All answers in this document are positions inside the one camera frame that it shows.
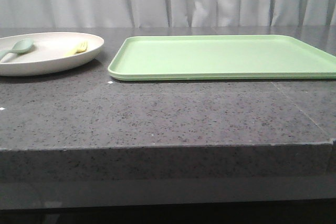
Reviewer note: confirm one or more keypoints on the light green tray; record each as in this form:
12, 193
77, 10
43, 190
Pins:
219, 57

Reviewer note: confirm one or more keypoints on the yellow plastic fork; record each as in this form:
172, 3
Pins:
81, 47

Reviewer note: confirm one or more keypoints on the white round plate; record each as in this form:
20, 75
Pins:
48, 54

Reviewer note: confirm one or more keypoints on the light green spoon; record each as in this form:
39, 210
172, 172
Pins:
21, 47

